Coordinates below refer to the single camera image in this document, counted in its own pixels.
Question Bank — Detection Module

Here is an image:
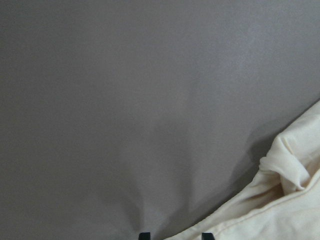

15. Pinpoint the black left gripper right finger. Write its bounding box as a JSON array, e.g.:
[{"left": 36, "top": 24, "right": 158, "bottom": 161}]
[{"left": 201, "top": 232, "right": 215, "bottom": 240}]

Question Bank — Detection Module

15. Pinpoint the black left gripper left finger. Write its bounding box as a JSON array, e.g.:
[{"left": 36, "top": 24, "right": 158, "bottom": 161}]
[{"left": 138, "top": 232, "right": 151, "bottom": 240}]

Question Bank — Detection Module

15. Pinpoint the beige long sleeve shirt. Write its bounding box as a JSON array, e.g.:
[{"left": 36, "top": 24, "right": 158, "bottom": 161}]
[{"left": 174, "top": 103, "right": 320, "bottom": 240}]

